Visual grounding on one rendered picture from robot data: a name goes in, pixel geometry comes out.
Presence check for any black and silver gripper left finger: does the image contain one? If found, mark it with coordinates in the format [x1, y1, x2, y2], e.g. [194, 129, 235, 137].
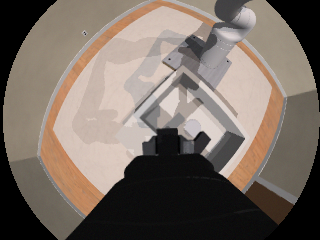
[142, 135, 158, 155]

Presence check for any black mixer tap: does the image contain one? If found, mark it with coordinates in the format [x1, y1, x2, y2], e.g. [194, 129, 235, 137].
[157, 128, 211, 155]

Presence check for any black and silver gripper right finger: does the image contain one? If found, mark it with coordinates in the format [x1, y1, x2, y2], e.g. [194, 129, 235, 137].
[178, 135, 194, 154]

